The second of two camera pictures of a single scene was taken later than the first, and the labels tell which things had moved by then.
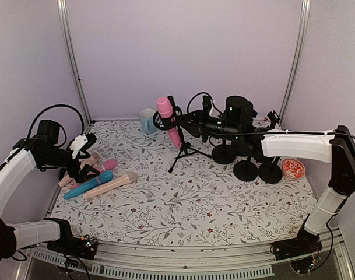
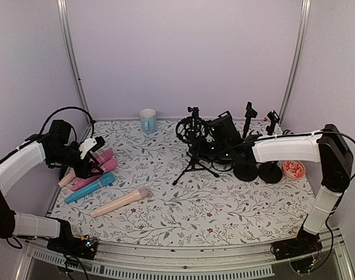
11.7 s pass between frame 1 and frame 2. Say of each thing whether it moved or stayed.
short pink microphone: stayed
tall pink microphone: moved
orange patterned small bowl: stayed
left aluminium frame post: stayed
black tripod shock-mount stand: moved
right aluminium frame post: stayed
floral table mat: stayed
